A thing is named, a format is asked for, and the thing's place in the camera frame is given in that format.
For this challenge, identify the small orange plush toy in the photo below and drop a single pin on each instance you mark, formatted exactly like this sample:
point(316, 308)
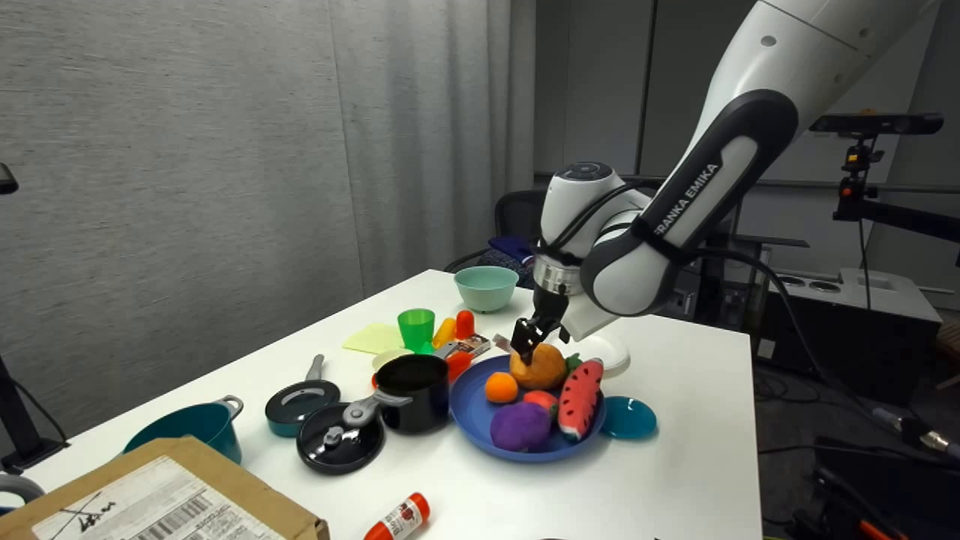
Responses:
point(501, 388)

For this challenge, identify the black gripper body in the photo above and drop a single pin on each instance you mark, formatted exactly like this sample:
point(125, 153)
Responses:
point(550, 305)

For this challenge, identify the white box device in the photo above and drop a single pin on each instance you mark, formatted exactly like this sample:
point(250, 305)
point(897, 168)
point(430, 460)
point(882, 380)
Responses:
point(851, 293)

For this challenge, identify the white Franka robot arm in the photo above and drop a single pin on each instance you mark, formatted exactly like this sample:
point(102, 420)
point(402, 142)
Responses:
point(721, 168)

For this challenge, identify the mint green bowl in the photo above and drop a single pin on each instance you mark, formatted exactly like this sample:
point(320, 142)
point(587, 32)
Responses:
point(488, 290)

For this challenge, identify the cardboard box with label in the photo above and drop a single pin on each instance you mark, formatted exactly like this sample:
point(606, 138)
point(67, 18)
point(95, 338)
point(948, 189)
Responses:
point(152, 496)

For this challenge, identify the yellow toy piece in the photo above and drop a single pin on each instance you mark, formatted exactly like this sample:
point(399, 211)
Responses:
point(446, 330)

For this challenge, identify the black frying pan with lid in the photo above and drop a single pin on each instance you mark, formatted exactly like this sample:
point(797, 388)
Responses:
point(338, 442)

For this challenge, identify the red watermelon slice plush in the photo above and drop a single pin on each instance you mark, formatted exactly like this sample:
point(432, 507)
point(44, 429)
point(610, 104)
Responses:
point(580, 400)

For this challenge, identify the teal pot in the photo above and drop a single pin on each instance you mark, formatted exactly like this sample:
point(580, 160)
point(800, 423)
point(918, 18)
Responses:
point(197, 423)

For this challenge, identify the blue plate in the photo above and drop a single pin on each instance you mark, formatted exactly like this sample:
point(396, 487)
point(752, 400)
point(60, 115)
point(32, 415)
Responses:
point(473, 410)

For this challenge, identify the purple plush toy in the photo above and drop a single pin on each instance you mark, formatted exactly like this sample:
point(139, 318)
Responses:
point(521, 427)

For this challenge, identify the black camera bar on mount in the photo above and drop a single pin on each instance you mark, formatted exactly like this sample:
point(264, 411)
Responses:
point(875, 125)

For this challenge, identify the red white glue stick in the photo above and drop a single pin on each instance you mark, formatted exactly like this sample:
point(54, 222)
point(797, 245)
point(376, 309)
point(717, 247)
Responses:
point(399, 520)

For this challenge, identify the black pot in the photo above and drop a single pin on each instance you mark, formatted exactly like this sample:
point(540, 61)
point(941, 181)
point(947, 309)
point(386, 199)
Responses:
point(413, 393)

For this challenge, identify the red orange toy cylinder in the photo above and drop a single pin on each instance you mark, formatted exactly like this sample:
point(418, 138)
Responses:
point(463, 324)

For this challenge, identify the black case with orange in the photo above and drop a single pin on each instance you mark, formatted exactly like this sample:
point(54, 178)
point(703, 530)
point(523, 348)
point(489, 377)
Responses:
point(880, 500)

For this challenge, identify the small teal plate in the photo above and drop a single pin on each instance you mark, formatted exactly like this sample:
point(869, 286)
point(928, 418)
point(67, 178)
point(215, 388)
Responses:
point(630, 420)

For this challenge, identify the yellow translucent plate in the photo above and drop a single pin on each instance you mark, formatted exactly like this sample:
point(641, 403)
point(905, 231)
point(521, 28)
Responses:
point(369, 341)

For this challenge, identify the small dark teal pan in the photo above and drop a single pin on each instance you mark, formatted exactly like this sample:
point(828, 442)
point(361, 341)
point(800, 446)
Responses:
point(298, 405)

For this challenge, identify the small white plate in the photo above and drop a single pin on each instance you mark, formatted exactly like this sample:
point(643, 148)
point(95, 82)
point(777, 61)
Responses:
point(614, 356)

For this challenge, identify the yellow pineapple plush toy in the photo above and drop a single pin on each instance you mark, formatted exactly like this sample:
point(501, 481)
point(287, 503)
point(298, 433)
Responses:
point(545, 367)

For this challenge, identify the green translucent cup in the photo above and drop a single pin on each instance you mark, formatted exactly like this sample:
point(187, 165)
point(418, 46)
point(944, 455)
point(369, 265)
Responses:
point(415, 329)

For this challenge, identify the black mesh office chair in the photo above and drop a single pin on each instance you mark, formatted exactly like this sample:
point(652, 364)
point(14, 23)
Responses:
point(513, 214)

